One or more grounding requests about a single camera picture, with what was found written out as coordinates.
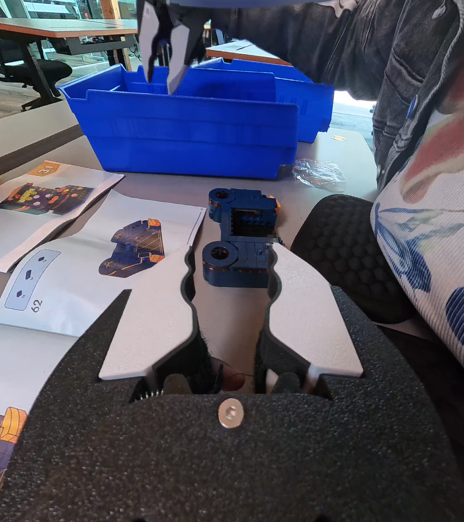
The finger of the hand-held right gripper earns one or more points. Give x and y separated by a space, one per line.
179 57
149 40

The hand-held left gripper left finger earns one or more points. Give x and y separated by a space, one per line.
154 322

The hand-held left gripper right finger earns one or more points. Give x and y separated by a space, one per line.
309 322

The blue plastic bin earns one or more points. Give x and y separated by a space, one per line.
175 134
309 106

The dark blue toy brick console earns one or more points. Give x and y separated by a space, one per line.
236 261

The person's left hand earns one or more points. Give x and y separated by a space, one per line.
232 377

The black quilted pad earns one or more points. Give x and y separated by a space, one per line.
338 253

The open instruction booklet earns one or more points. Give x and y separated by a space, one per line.
73 277

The long wooden desk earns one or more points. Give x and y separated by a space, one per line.
52 28

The black office chair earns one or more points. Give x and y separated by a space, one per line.
32 69

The black smooth pad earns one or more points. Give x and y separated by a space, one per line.
428 367

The clear plastic bag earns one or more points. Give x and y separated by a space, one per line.
319 175

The white blue patterned shirt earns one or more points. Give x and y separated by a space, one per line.
440 253

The purple arcade instruction booklet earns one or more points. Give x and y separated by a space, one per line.
32 228

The yellow round sticker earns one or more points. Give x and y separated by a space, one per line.
338 138

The dark denim jacket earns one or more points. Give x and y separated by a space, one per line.
419 81

